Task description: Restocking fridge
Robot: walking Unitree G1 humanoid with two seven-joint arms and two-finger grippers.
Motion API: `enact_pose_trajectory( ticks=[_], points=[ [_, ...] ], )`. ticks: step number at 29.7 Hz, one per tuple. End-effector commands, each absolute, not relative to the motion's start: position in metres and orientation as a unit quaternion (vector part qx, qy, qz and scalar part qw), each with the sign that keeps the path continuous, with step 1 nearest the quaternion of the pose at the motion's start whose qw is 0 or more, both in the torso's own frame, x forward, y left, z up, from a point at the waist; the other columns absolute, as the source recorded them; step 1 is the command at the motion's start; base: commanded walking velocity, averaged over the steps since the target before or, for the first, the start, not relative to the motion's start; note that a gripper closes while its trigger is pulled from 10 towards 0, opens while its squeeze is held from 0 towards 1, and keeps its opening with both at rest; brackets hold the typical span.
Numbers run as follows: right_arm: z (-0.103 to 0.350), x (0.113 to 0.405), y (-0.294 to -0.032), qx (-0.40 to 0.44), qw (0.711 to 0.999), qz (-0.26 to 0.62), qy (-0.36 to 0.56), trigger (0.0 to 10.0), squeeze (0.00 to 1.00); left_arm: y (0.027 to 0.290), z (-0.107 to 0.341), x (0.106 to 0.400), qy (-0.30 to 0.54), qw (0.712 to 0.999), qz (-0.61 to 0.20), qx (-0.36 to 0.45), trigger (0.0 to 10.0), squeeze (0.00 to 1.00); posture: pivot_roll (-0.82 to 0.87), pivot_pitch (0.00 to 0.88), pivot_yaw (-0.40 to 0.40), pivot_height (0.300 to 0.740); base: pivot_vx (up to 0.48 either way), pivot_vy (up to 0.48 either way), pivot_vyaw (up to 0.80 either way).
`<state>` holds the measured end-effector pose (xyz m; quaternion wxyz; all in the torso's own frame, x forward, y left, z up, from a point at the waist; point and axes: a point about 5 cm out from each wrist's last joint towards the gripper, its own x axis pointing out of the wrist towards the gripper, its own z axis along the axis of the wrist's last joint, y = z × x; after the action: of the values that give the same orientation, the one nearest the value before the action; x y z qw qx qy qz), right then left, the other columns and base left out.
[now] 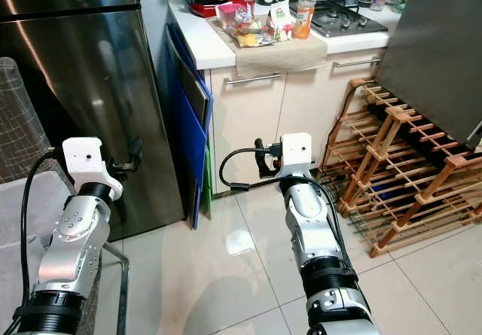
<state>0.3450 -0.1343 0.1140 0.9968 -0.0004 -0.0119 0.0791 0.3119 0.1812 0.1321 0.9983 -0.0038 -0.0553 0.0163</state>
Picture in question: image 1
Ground beige cloth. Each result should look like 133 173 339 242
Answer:
215 23 328 78

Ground pink cup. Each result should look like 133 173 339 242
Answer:
217 4 240 27

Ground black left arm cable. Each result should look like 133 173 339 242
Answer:
20 153 65 328

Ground beige kitchen counter cabinet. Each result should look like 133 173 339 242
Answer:
167 2 404 196

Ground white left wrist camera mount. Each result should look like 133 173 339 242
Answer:
62 137 125 198

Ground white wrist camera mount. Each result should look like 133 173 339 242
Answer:
62 137 125 198
280 132 313 179

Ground yellow snack pack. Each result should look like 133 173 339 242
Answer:
233 30 272 47

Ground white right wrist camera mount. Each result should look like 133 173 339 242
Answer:
280 132 313 179

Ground green board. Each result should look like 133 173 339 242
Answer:
202 162 213 215

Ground clear plastic food pack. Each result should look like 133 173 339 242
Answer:
233 5 268 33

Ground wooden wine rack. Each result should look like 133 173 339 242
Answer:
320 78 482 259

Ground steel gas hob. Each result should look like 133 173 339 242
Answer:
309 0 391 38

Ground silver drawer handle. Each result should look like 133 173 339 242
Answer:
331 56 383 69
224 72 281 86

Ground orange juice bottle green cap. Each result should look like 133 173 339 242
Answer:
294 0 319 40

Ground large stainless steel fridge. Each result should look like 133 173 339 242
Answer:
0 0 188 230

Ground blue board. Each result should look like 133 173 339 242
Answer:
164 25 213 229

